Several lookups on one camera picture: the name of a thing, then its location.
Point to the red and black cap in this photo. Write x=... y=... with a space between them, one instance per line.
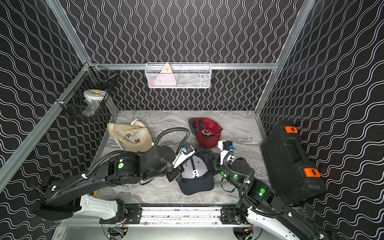
x=208 y=132

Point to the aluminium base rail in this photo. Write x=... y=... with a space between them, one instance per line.
x=177 y=216

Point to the black wire mesh basket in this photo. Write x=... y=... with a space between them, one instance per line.
x=95 y=78

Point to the aluminium corner frame post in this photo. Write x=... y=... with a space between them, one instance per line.
x=69 y=30

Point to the white wire wall basket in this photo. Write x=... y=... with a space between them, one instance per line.
x=187 y=75

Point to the beige cap with black lettering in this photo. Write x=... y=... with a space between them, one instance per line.
x=131 y=138

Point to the pink triangular card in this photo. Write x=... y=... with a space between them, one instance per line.
x=166 y=77

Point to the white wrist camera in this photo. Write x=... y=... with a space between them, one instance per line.
x=185 y=152
x=226 y=151

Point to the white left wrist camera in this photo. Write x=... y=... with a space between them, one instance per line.
x=185 y=152

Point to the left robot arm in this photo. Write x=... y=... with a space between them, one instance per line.
x=63 y=198

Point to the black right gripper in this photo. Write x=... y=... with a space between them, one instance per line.
x=216 y=169

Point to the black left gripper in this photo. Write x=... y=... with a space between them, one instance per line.
x=174 y=174

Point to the black plastic tool case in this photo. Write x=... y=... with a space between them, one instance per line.
x=293 y=176

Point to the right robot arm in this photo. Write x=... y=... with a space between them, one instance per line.
x=259 y=205

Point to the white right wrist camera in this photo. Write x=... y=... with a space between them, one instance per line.
x=226 y=151

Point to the dark grey cap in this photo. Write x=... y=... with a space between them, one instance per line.
x=193 y=126

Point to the navy blue baseball cap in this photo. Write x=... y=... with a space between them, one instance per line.
x=198 y=174

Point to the white item in black basket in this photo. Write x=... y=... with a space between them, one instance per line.
x=93 y=99

